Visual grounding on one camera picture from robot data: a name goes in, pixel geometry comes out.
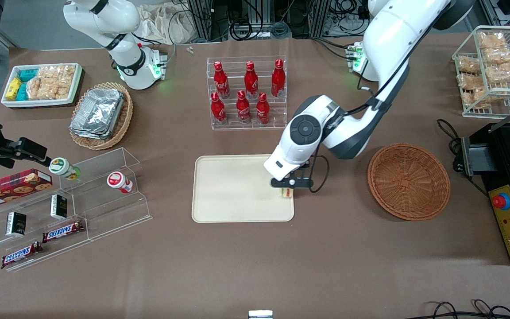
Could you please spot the triangle sandwich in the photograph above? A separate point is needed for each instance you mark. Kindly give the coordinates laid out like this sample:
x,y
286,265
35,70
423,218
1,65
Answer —
x,y
284,193

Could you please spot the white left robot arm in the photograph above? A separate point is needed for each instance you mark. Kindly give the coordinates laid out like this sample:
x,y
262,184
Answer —
x,y
388,40

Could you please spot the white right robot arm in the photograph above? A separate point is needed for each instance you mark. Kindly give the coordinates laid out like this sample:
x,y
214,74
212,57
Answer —
x,y
126,57

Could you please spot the white rectangular snack tray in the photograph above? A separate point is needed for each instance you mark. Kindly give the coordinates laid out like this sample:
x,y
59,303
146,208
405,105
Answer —
x,y
38,103

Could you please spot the beige plastic tray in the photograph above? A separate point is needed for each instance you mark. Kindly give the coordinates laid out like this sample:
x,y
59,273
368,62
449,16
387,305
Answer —
x,y
237,188

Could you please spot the aluminium foil tray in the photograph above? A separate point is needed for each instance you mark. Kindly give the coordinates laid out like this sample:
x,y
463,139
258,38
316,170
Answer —
x,y
98,110
89,135

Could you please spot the oval wicker basket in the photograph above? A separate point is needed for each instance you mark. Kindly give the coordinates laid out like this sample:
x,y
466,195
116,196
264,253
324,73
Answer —
x,y
124,115

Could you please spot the round brown wicker basket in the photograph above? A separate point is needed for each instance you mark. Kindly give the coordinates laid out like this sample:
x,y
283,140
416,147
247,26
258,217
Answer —
x,y
407,181

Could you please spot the green capped small bottle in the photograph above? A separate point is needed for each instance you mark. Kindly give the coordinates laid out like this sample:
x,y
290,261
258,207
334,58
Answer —
x,y
62,167

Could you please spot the red tartan cookie box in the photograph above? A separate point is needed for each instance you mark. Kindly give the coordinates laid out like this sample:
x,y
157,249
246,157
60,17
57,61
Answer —
x,y
13,188

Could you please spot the small black white box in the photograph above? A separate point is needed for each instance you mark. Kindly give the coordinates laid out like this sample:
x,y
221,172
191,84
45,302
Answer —
x,y
59,207
16,223

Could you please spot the teal snack packet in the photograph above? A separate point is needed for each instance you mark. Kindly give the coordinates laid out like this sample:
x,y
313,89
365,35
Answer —
x,y
28,75
22,92

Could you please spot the clear rice cracker packet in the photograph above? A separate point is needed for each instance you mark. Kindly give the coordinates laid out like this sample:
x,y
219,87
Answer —
x,y
34,88
56,91
58,73

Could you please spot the yellow snack packet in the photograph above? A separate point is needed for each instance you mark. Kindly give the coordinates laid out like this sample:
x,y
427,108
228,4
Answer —
x,y
13,88

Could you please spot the clear acrylic bottle rack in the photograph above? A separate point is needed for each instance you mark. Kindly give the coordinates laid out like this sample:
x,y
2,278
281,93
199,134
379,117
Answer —
x,y
246,126

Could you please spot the snickers chocolate bar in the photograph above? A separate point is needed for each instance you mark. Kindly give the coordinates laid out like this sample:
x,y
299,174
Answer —
x,y
20,254
62,231

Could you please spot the red cola bottle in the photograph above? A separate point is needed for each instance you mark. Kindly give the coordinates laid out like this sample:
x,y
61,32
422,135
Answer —
x,y
243,110
262,110
278,79
251,82
218,110
222,82

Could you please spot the clear acrylic stepped shelf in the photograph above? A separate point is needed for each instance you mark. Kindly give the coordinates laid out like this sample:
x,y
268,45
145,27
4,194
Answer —
x,y
104,208

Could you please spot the red capped small bottle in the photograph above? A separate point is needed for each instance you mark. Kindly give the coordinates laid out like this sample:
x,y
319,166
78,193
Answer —
x,y
118,181

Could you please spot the white cloth bag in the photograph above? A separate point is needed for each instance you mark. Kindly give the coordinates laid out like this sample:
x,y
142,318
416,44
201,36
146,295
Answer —
x,y
162,24

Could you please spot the clear fried snack packet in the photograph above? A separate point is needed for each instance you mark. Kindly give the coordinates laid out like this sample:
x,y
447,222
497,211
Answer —
x,y
468,65
503,73
478,97
492,40
469,81
498,56

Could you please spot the red emergency stop button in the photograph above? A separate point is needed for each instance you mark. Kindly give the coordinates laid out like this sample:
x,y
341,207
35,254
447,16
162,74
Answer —
x,y
501,201

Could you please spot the black countertop appliance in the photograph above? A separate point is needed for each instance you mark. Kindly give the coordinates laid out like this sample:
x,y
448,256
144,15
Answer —
x,y
503,150

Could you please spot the aluminium frame post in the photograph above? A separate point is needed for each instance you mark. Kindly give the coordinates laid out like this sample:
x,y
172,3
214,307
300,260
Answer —
x,y
199,20
321,17

